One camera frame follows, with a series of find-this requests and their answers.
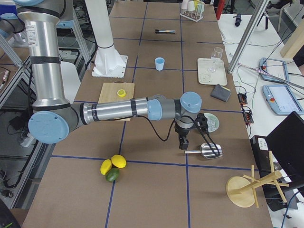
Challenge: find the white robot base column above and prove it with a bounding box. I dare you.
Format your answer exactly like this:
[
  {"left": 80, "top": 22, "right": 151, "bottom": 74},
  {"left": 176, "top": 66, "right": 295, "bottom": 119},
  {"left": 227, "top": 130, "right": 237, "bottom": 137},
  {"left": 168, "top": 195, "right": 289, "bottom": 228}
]
[{"left": 85, "top": 0, "right": 128, "bottom": 78}]

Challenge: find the whole green lime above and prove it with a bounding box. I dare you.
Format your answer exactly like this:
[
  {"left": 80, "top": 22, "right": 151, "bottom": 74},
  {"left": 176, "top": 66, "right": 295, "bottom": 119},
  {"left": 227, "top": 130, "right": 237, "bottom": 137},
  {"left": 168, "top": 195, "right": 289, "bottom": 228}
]
[{"left": 105, "top": 168, "right": 120, "bottom": 182}]

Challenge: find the aluminium frame post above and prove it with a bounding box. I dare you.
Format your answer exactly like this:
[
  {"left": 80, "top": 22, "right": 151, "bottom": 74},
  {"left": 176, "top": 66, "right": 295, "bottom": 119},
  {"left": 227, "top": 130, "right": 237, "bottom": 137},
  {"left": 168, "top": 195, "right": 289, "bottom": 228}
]
[{"left": 228, "top": 0, "right": 269, "bottom": 74}]

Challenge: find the yellow lemon half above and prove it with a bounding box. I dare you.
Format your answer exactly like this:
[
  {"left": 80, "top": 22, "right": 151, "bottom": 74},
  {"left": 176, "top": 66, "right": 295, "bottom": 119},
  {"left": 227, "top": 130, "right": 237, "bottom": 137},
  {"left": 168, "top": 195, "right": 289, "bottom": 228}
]
[{"left": 117, "top": 89, "right": 126, "bottom": 97}]

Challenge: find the cream bear tray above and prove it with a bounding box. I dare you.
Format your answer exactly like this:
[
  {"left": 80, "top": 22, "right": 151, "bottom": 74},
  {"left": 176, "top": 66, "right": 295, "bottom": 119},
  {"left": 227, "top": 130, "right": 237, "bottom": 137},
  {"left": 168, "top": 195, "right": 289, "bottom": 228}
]
[{"left": 197, "top": 58, "right": 228, "bottom": 86}]

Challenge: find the black laptop monitor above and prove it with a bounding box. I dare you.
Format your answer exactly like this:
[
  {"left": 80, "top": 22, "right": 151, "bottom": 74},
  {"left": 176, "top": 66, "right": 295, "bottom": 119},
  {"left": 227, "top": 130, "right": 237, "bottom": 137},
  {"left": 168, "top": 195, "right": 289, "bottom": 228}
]
[{"left": 266, "top": 111, "right": 304, "bottom": 191}]

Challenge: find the blue teach pendant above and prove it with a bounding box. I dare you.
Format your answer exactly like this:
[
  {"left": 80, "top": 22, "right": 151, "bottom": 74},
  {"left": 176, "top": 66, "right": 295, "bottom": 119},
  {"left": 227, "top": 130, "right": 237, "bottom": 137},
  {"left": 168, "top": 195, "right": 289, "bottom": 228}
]
[
  {"left": 259, "top": 57, "right": 289, "bottom": 83},
  {"left": 262, "top": 85, "right": 304, "bottom": 115}
]

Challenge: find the grey folded cloth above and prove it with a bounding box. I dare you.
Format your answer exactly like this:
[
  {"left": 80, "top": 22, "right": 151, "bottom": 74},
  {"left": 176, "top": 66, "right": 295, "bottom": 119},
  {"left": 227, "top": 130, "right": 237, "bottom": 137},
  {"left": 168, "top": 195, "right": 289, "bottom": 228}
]
[{"left": 210, "top": 84, "right": 231, "bottom": 102}]

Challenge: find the wooden mug tree stand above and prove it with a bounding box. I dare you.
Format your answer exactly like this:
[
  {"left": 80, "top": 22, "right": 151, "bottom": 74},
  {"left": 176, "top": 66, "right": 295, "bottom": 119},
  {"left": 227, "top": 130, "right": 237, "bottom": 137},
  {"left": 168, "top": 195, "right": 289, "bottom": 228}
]
[{"left": 226, "top": 151, "right": 289, "bottom": 208}]

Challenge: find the wooden cutting board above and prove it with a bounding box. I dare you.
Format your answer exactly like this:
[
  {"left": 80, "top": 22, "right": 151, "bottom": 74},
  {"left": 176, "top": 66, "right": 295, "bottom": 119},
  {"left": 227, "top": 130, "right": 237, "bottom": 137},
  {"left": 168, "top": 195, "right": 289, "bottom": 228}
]
[{"left": 97, "top": 82, "right": 135, "bottom": 122}]

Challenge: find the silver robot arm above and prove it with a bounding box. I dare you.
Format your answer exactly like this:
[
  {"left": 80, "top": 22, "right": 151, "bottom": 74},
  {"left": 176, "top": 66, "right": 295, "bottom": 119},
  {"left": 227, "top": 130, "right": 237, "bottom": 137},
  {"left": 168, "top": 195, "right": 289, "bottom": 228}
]
[{"left": 15, "top": 0, "right": 202, "bottom": 150}]

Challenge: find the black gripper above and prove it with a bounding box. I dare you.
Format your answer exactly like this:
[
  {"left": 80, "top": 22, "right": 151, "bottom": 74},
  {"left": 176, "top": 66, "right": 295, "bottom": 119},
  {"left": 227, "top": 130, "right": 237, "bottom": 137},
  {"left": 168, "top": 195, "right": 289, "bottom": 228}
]
[{"left": 174, "top": 113, "right": 209, "bottom": 150}]

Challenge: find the whole yellow lemon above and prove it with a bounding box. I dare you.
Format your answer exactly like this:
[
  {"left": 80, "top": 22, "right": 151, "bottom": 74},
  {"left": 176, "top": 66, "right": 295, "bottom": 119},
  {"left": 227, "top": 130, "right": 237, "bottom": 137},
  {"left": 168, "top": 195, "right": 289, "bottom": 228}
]
[
  {"left": 100, "top": 159, "right": 112, "bottom": 175},
  {"left": 111, "top": 154, "right": 127, "bottom": 169}
]

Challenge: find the light blue plastic cup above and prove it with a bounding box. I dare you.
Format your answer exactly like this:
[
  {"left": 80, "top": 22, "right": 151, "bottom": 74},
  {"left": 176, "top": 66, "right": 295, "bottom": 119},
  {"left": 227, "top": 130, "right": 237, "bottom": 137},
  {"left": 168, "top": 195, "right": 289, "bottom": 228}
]
[{"left": 154, "top": 57, "right": 165, "bottom": 71}]

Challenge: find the blue teach pendant far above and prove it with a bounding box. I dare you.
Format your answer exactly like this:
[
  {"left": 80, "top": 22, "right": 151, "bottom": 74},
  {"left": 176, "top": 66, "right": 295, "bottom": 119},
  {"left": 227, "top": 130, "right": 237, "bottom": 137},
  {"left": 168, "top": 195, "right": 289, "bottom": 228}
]
[{"left": 259, "top": 57, "right": 289, "bottom": 83}]

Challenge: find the white wire cup rack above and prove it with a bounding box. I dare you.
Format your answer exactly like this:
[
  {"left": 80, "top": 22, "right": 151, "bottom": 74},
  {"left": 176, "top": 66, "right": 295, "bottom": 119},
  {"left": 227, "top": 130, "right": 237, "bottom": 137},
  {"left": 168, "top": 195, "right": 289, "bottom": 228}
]
[{"left": 180, "top": 0, "right": 205, "bottom": 22}]

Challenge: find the blue teach pendant near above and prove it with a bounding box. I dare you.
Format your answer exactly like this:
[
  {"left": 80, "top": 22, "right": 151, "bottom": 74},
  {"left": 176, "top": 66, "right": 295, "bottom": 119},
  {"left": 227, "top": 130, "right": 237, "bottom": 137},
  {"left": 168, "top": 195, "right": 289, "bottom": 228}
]
[{"left": 262, "top": 85, "right": 304, "bottom": 115}]

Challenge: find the steel muddler black tip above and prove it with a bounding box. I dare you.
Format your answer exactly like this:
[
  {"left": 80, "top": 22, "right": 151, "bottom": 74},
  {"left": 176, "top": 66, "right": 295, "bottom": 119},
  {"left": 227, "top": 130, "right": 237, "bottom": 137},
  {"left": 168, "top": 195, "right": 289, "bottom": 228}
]
[{"left": 155, "top": 29, "right": 176, "bottom": 34}]

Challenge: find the clear wine glass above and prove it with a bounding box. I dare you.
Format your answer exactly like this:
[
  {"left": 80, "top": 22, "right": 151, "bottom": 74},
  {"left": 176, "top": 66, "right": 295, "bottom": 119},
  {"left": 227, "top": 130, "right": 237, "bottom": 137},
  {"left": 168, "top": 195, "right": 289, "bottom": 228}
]
[{"left": 210, "top": 47, "right": 223, "bottom": 65}]

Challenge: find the green bowl of ice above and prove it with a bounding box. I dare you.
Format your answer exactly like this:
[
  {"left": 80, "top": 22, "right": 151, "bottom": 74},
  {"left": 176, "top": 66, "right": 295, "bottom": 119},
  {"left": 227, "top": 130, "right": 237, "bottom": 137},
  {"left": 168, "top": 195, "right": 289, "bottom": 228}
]
[{"left": 204, "top": 113, "right": 219, "bottom": 133}]

